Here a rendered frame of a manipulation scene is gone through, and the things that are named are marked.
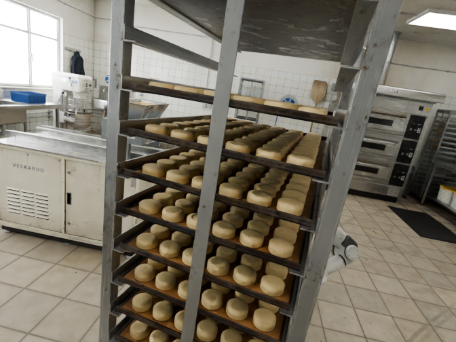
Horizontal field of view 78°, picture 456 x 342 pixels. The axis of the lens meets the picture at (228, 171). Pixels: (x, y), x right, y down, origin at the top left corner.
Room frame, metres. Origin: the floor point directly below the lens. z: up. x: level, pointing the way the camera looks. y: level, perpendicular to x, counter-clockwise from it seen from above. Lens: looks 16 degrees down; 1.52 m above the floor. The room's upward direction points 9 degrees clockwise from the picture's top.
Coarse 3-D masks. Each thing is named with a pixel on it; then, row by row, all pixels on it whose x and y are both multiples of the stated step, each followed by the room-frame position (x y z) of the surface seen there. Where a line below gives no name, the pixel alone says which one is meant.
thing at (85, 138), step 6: (36, 132) 2.67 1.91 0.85; (42, 132) 2.66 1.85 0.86; (48, 132) 2.66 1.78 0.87; (54, 132) 2.65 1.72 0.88; (60, 132) 2.65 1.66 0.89; (66, 132) 2.64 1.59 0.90; (72, 138) 2.64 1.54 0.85; (78, 138) 2.63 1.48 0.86; (84, 138) 2.63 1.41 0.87; (90, 138) 2.62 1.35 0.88; (96, 138) 2.62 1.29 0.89; (102, 144) 2.62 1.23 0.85; (132, 150) 2.59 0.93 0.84; (138, 150) 2.59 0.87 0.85; (144, 150) 2.58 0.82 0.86; (150, 150) 2.58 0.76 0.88; (156, 150) 2.57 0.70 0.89; (162, 150) 2.57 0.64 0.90
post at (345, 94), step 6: (366, 30) 1.02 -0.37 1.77; (360, 42) 1.02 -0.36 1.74; (360, 48) 1.02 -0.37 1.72; (354, 54) 1.02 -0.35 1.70; (354, 60) 1.02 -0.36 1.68; (354, 78) 1.02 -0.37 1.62; (348, 84) 1.02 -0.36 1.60; (348, 90) 1.02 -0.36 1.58; (342, 96) 1.03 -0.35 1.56; (348, 96) 1.02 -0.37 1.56; (342, 102) 1.02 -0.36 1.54; (342, 108) 1.02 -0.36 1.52; (336, 132) 1.02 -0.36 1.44; (336, 138) 1.02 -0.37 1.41; (336, 144) 1.02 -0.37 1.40; (324, 186) 1.02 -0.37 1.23; (312, 234) 1.02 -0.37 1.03
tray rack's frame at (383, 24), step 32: (128, 0) 0.58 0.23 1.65; (384, 0) 0.44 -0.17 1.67; (224, 32) 0.52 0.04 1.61; (384, 32) 0.44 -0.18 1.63; (128, 64) 0.59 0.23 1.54; (224, 64) 0.51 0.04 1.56; (384, 64) 0.44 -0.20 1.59; (128, 96) 0.59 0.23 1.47; (224, 96) 0.51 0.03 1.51; (352, 96) 0.46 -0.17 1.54; (224, 128) 0.51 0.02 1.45; (352, 128) 0.44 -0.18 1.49; (352, 160) 0.44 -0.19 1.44; (320, 224) 0.44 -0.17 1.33; (192, 256) 0.52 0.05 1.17; (320, 256) 0.44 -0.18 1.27; (192, 288) 0.51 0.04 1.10; (192, 320) 0.51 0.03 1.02
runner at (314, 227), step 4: (320, 184) 0.73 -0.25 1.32; (320, 188) 0.66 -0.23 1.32; (316, 192) 0.68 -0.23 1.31; (320, 192) 0.61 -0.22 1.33; (316, 196) 0.64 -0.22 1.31; (320, 196) 0.57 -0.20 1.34; (316, 200) 0.61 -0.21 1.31; (320, 200) 0.54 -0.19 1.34; (316, 204) 0.58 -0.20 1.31; (320, 204) 0.51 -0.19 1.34; (316, 208) 0.56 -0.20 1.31; (320, 208) 0.49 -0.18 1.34; (316, 212) 0.54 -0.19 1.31; (320, 212) 0.47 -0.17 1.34; (316, 216) 0.51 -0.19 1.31; (320, 216) 0.45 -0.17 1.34; (316, 220) 0.49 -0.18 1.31; (312, 224) 0.47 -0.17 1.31; (316, 224) 0.46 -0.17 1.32; (304, 228) 0.45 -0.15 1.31; (308, 228) 0.45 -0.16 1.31; (312, 228) 0.46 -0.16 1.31; (316, 228) 0.44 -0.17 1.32; (312, 232) 0.45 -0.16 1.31; (316, 232) 0.44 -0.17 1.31
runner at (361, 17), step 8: (360, 0) 0.45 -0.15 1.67; (368, 0) 0.45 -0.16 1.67; (376, 0) 0.45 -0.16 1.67; (360, 8) 0.48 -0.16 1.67; (368, 8) 0.48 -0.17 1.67; (360, 16) 0.52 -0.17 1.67; (368, 16) 0.51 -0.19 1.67; (352, 24) 0.57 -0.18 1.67; (360, 24) 0.57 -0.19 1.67; (352, 32) 0.62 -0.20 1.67; (360, 32) 0.61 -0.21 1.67; (352, 40) 0.69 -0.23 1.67; (344, 48) 0.79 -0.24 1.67; (352, 48) 0.77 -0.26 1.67; (344, 56) 0.90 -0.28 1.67; (344, 64) 1.06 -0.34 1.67
